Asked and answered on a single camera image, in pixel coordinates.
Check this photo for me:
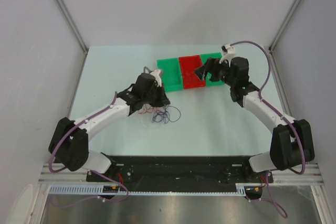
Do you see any right aluminium base profile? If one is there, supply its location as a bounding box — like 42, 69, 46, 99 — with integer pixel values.
270, 164, 324, 186

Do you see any green plastic bin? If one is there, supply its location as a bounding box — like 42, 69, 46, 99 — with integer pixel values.
156, 58, 183, 92
200, 52, 224, 86

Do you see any right aluminium frame post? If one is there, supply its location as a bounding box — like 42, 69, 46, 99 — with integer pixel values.
268, 0, 318, 51

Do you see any right green plastic bin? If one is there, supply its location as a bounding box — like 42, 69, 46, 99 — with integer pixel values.
200, 52, 224, 86

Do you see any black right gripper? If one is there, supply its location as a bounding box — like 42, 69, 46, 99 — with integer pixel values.
193, 59, 236, 88

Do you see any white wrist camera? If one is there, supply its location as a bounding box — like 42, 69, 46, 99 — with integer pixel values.
219, 44, 236, 63
143, 66, 164, 87

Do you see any slotted grey cable duct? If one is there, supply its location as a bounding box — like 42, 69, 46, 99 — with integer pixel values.
49, 184, 246, 197

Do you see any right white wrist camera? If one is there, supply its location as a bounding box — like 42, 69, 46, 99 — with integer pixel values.
219, 44, 236, 63

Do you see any left aluminium frame post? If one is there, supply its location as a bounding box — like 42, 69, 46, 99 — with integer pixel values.
38, 0, 89, 53

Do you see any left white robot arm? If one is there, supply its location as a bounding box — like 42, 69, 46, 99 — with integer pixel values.
48, 69, 170, 182

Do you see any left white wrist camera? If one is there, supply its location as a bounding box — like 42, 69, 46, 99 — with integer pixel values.
143, 66, 164, 87

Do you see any red plastic bin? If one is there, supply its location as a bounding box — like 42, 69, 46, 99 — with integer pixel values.
178, 55, 206, 89

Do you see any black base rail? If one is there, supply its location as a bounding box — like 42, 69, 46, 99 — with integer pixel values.
86, 156, 266, 193

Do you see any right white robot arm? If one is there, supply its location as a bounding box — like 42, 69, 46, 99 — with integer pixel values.
194, 57, 315, 183

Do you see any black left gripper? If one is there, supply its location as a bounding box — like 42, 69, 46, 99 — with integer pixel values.
142, 83, 170, 108

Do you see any aluminium frame post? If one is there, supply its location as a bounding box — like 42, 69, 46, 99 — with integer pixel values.
268, 0, 318, 51
38, 0, 89, 53

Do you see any left green plastic bin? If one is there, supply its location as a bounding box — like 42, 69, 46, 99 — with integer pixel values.
156, 58, 183, 92

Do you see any blue thin wire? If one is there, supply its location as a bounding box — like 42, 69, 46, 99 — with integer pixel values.
151, 105, 182, 124

